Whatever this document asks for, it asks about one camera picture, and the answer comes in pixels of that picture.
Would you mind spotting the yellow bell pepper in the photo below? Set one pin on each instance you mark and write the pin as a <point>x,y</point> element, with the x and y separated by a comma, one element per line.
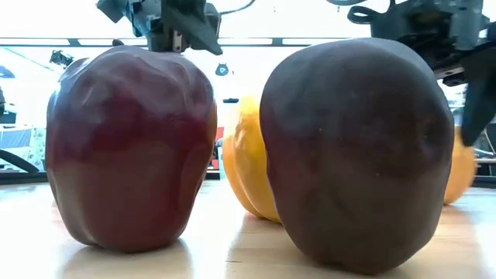
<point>246,162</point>
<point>461,174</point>

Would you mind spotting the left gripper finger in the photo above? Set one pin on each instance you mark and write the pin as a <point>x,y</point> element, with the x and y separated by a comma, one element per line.
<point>190,23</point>

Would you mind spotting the dark red apple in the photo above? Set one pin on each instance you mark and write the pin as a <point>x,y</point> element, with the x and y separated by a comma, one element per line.
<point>128,155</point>
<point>356,155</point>

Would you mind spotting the small black device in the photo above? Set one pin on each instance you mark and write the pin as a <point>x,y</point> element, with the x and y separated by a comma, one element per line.
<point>60,58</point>

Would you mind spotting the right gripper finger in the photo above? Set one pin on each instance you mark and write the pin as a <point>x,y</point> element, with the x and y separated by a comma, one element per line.
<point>480,100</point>

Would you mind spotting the dark round sign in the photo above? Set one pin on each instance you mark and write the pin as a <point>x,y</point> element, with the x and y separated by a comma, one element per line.
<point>221,69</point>

